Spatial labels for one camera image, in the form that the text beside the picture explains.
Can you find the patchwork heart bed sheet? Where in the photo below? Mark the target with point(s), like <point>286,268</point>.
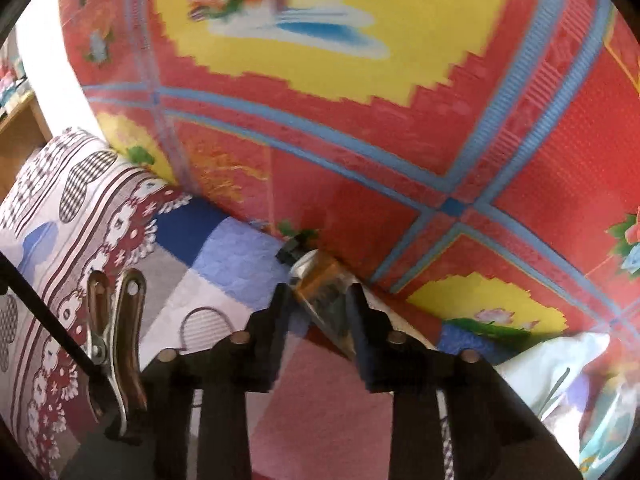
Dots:
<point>225,260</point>

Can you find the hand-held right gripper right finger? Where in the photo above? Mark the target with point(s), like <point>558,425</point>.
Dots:
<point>362,350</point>

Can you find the clear packet with orange contents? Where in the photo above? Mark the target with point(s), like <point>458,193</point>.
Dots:
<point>320,285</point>

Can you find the metal spring clip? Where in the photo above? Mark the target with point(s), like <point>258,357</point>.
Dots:
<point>127,350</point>

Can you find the wooden desk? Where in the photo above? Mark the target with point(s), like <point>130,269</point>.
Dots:
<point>20,145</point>

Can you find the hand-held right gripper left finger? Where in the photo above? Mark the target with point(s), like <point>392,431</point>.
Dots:
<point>277,340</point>

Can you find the red yellow floral printed blanket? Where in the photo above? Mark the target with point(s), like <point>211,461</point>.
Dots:
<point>350,150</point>

